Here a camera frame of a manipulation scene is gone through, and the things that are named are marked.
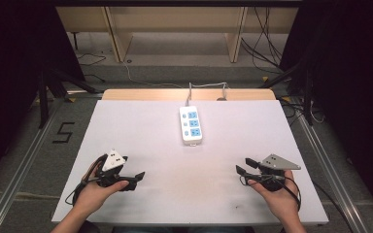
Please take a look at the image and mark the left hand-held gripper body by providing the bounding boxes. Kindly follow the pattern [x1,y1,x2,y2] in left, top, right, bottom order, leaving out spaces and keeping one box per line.
[94,149,129,189]

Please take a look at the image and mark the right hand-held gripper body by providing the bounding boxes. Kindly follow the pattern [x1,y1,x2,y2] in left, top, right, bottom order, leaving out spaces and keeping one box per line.
[249,153,302,192]

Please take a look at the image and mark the white power strip blue sockets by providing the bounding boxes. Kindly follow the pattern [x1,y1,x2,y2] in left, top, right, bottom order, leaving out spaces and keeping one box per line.
[179,105,204,147]

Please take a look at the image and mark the person's right hand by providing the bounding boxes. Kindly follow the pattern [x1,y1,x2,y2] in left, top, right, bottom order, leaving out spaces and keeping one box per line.
[247,170,301,221]

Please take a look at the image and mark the person's left hand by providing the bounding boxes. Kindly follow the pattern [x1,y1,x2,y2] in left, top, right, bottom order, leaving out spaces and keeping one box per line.
[72,170,130,214]

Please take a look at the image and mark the white table cover sheet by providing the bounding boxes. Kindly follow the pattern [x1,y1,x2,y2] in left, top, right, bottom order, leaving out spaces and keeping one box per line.
[51,99,330,226]

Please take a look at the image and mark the black metal stand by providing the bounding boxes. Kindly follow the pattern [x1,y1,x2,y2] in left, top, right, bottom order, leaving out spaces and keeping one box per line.
[36,68,102,130]
[257,61,316,126]

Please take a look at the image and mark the wooden table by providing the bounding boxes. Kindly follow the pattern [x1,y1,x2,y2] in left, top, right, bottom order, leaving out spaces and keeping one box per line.
[101,88,277,102]

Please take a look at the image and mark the black curtain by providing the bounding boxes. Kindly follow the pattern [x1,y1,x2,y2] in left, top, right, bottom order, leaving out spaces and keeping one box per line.
[279,0,373,216]
[0,0,86,190]

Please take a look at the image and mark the light wooden desk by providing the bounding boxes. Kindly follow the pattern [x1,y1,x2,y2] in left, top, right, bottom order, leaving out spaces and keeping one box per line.
[55,6,299,64]

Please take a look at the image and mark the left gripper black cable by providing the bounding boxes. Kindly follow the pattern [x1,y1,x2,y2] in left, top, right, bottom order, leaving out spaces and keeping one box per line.
[64,154,109,207]

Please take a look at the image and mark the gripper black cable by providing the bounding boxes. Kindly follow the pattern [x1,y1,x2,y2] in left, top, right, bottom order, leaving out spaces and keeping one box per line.
[64,154,109,207]
[280,176,355,233]

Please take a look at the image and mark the tangled floor cables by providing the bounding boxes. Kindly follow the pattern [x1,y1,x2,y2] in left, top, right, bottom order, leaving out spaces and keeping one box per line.
[279,96,325,126]

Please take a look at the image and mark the aluminium floor rail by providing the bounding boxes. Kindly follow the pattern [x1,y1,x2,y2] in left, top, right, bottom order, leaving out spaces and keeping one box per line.
[294,113,371,233]
[0,96,71,233]

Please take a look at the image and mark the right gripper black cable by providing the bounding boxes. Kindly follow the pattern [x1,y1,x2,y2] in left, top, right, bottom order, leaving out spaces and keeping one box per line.
[280,176,355,233]

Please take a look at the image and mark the white floor cable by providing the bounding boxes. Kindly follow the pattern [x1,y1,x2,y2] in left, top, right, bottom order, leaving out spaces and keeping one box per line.
[121,59,183,89]

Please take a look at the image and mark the grey power strip cable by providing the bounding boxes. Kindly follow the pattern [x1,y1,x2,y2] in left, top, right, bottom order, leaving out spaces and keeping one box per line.
[185,82,229,108]

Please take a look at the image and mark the thin black floor cable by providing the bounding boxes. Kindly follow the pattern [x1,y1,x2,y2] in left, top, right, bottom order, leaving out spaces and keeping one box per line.
[75,52,108,83]

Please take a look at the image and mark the bundle of black floor cables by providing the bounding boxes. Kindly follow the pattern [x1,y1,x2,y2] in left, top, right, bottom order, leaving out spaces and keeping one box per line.
[240,6,285,76]

